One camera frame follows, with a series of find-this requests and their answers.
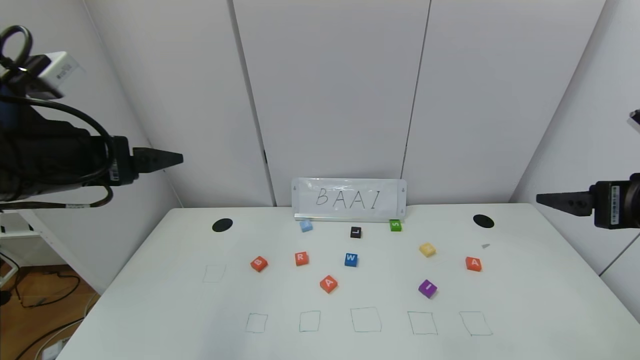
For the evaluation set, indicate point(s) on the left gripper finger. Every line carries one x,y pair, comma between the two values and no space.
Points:
157,160

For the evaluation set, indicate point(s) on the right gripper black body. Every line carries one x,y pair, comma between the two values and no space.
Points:
609,205

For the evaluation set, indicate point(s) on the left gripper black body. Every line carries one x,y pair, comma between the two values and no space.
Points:
120,161

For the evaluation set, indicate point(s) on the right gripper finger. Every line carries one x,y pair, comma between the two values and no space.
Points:
570,203

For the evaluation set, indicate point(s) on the orange letter B block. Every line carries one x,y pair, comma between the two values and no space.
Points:
259,263

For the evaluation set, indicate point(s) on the orange letter A block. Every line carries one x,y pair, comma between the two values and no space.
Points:
328,283
473,263

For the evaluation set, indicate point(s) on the white BAAI sign board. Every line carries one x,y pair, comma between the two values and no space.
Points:
350,200

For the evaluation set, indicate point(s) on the black round table grommet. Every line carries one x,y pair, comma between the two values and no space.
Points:
222,225
483,221

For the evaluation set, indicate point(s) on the white metal shelf rack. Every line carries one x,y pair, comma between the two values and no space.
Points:
40,232

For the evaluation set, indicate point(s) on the yellow letter Z block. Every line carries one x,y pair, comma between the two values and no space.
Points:
427,249

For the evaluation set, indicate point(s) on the light blue letter block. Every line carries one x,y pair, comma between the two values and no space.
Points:
306,226

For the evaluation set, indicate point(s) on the purple letter I block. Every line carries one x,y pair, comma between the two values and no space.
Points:
427,288

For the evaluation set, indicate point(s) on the orange letter R block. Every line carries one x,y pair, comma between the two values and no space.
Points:
301,258

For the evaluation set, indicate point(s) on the green letter S block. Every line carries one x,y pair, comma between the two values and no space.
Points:
395,225

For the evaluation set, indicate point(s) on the white power strip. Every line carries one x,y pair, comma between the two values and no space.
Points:
54,351

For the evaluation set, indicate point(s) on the black letter L block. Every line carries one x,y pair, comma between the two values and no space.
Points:
355,232

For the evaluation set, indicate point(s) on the blue letter W block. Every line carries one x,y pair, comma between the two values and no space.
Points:
351,259

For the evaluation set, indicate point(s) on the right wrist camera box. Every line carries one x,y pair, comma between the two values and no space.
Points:
635,117

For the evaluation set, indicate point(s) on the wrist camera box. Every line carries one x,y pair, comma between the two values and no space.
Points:
55,75
635,117

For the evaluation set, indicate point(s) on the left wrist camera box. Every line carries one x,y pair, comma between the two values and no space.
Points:
55,75

